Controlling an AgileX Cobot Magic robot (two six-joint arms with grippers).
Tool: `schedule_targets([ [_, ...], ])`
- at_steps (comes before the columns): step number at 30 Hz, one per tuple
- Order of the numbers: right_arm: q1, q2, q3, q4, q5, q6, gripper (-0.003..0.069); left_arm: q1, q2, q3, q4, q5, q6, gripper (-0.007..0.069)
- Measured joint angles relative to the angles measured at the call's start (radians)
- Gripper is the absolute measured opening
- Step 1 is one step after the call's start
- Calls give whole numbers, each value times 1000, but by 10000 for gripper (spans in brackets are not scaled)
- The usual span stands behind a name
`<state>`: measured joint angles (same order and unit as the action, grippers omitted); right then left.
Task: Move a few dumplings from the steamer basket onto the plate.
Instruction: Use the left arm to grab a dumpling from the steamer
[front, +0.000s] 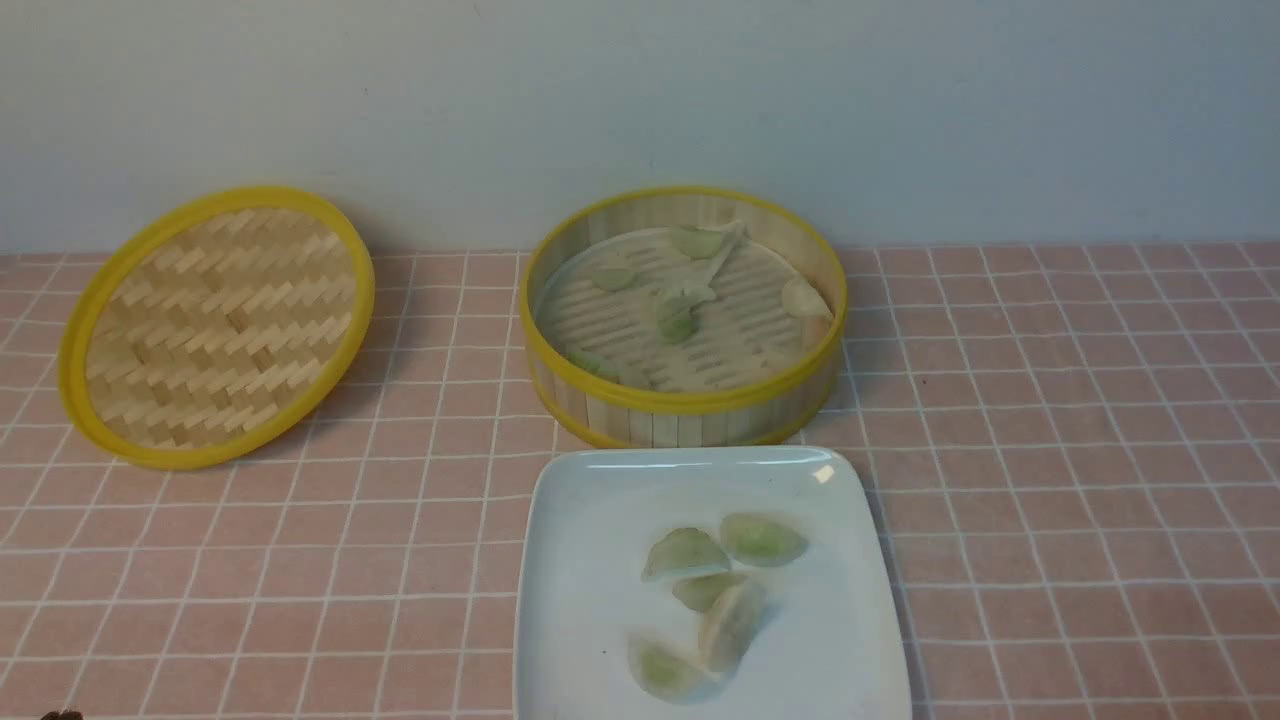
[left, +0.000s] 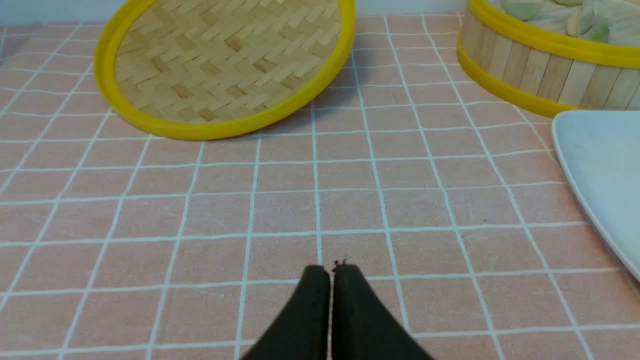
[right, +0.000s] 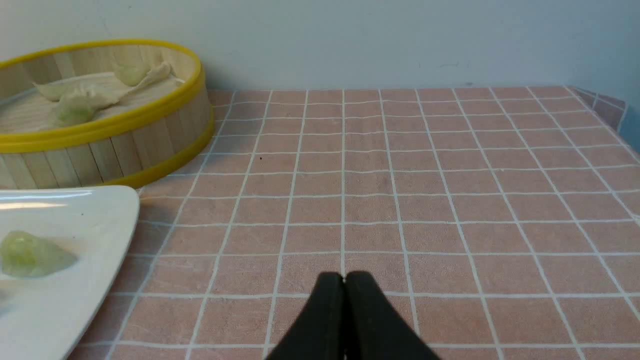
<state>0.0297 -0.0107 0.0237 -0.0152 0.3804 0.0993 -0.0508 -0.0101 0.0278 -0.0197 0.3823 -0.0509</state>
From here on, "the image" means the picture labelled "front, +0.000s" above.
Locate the bamboo steamer basket yellow rim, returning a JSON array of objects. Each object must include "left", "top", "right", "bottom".
[{"left": 518, "top": 186, "right": 849, "bottom": 448}]

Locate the dumpling in steamer front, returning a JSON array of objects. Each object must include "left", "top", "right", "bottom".
[{"left": 564, "top": 347, "right": 652, "bottom": 389}]

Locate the bamboo steamer lid yellow rim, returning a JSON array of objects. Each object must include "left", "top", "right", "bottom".
[{"left": 58, "top": 186, "right": 376, "bottom": 471}]

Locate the pale dumpling on plate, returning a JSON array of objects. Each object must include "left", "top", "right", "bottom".
[{"left": 698, "top": 580, "right": 768, "bottom": 673}]

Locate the pink checkered tablecloth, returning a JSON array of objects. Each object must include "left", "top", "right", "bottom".
[{"left": 1, "top": 243, "right": 1279, "bottom": 719}]

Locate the white square plate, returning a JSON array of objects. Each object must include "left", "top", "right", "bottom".
[{"left": 512, "top": 445, "right": 913, "bottom": 719}]

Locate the dumpling in steamer top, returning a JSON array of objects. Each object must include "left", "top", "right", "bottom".
[{"left": 668, "top": 225, "right": 733, "bottom": 260}]

